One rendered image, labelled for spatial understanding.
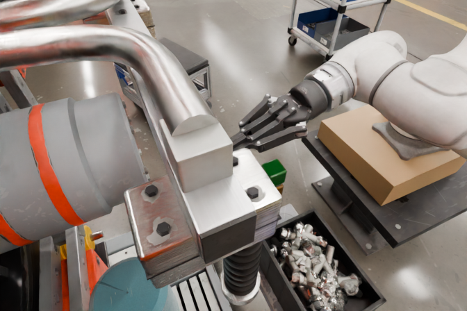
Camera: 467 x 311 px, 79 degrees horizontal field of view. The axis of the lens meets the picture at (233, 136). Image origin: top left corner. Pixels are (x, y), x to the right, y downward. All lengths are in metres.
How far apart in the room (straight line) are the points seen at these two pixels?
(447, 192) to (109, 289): 1.06
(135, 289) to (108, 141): 0.18
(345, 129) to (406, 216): 0.34
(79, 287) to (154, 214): 0.39
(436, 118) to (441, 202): 0.64
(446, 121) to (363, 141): 0.56
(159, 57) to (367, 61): 0.47
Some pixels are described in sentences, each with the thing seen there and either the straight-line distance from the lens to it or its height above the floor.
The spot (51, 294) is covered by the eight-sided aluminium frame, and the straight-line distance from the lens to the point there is 0.57.
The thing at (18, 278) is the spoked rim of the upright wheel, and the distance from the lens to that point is 0.62.
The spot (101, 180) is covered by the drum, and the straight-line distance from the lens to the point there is 0.31.
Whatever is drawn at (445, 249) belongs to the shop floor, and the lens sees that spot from 1.46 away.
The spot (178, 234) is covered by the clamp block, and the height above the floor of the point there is 0.95.
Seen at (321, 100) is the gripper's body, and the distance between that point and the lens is 0.56.
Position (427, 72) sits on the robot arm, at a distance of 0.57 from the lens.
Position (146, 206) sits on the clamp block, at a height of 0.95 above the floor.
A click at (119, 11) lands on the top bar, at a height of 0.98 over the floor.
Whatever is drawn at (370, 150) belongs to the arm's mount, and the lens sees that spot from 1.05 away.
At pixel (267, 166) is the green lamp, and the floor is 0.66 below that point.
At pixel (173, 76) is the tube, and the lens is 0.16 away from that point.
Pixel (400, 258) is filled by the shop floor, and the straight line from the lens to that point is 1.35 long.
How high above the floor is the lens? 1.10
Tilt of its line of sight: 44 degrees down
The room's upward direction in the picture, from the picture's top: straight up
